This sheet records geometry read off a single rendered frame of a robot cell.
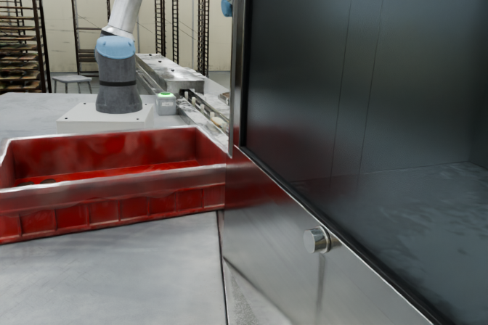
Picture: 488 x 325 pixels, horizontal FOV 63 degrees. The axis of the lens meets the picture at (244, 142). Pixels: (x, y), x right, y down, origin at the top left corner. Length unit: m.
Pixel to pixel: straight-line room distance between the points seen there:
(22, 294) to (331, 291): 0.45
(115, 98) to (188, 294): 0.84
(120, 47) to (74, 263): 0.77
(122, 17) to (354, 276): 1.26
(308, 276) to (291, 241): 0.04
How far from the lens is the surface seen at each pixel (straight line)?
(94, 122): 1.26
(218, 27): 8.76
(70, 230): 0.80
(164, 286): 0.65
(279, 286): 0.50
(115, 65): 1.33
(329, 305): 0.40
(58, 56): 8.41
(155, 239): 0.76
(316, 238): 0.36
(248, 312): 0.60
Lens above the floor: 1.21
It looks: 17 degrees down
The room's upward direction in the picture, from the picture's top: 2 degrees clockwise
